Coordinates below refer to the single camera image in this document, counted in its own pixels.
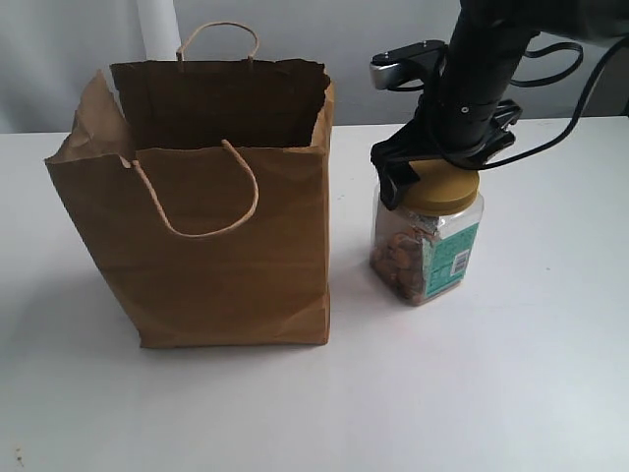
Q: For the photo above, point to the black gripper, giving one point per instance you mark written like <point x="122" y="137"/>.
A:
<point x="474" y="143"/>

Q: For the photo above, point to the clear jar yellow lid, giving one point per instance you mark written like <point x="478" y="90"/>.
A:
<point x="421" y="249"/>

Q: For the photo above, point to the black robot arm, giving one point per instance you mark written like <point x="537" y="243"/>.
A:
<point x="462" y="114"/>

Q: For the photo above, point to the brown paper bag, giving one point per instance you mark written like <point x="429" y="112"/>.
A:
<point x="201" y="192"/>

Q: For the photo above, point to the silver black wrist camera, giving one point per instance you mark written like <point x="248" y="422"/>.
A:
<point x="408" y="68"/>

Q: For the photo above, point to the white vertical post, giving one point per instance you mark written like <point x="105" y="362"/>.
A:
<point x="159" y="27"/>

